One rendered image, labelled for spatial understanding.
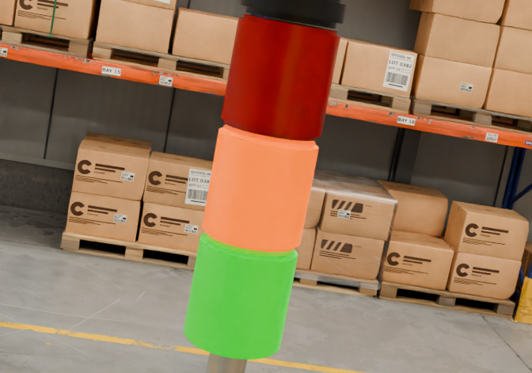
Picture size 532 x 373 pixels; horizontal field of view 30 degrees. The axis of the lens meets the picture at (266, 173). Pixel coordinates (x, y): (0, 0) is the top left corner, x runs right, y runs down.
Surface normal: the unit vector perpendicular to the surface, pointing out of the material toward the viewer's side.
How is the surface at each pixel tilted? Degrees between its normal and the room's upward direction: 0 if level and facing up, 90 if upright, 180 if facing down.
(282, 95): 90
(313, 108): 90
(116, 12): 87
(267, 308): 90
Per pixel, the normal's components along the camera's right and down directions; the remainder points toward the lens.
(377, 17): 0.08, 0.19
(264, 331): 0.51, 0.24
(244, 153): -0.47, 0.07
